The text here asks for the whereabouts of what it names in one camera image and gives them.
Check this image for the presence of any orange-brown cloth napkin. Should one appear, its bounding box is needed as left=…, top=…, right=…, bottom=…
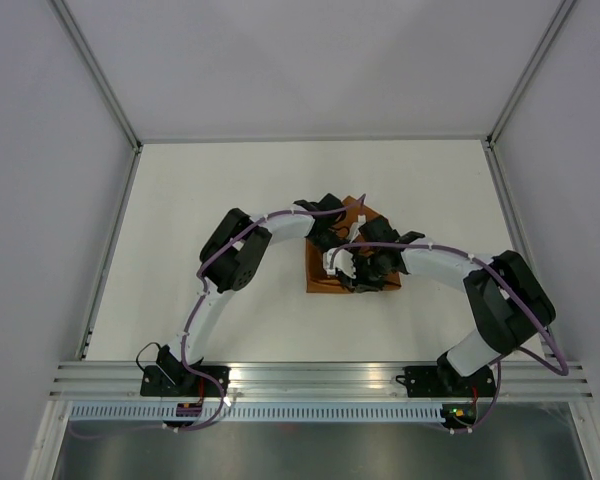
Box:
left=305, top=194, right=399, bottom=294

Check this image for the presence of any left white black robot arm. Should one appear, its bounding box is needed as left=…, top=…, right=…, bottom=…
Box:
left=140, top=194, right=365, bottom=396

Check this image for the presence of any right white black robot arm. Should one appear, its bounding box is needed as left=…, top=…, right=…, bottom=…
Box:
left=323, top=216, right=556, bottom=395

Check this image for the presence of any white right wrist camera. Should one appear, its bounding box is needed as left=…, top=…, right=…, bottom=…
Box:
left=322, top=248, right=356, bottom=279

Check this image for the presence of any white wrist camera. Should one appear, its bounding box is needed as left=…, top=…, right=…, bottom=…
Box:
left=322, top=248, right=356, bottom=279
left=347, top=214, right=366, bottom=242

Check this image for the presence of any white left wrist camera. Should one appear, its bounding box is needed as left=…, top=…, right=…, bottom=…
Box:
left=347, top=214, right=366, bottom=242

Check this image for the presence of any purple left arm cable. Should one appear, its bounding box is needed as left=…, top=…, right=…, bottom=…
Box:
left=69, top=193, right=369, bottom=441

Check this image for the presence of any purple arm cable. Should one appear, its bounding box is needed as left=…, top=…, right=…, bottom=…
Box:
left=69, top=193, right=369, bottom=441
left=327, top=242, right=571, bottom=434

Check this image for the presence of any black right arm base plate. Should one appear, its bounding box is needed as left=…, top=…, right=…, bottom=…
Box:
left=395, top=365, right=496, bottom=398

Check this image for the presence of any aluminium right side rail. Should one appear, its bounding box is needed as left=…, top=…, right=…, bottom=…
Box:
left=483, top=142, right=562, bottom=362

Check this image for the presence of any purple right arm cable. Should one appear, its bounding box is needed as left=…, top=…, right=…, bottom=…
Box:
left=327, top=242, right=571, bottom=434

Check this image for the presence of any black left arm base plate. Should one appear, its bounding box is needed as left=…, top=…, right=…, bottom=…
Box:
left=140, top=365, right=230, bottom=398

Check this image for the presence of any aluminium frame post right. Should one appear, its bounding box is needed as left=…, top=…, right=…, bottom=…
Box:
left=485, top=0, right=579, bottom=149

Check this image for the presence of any aluminium frame post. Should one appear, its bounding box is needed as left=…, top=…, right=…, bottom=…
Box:
left=485, top=0, right=579, bottom=149
left=48, top=0, right=142, bottom=153

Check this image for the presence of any aluminium front rail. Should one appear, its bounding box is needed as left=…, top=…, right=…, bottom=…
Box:
left=48, top=361, right=593, bottom=403

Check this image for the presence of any aluminium frame post left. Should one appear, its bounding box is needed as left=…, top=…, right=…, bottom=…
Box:
left=48, top=0, right=142, bottom=153

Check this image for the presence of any white slotted cable duct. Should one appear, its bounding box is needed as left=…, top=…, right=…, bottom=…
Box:
left=70, top=401, right=443, bottom=423

